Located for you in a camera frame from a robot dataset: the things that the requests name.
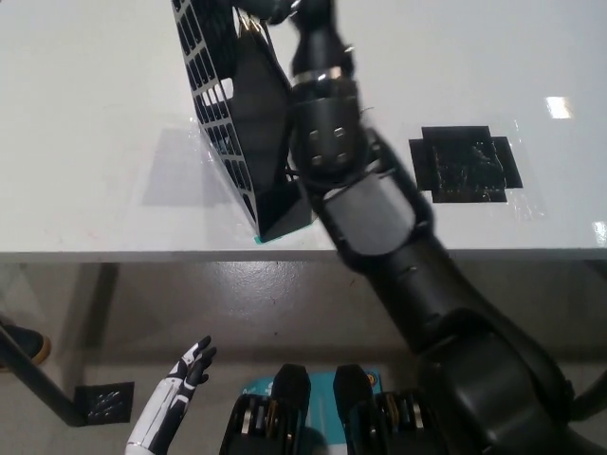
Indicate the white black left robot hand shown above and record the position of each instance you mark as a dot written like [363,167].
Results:
[163,403]

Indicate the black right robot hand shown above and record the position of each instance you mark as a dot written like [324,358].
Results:
[318,42]

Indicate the black mesh file shelf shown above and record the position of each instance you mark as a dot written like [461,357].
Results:
[284,218]

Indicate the black metal table leg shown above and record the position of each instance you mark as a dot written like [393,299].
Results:
[42,384]
[590,398]

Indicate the dark shoe with tan sole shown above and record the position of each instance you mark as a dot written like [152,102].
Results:
[26,343]

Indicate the teal tape strip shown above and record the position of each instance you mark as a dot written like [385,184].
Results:
[259,240]

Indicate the black tape patch on table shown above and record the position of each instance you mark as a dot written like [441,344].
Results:
[465,166]

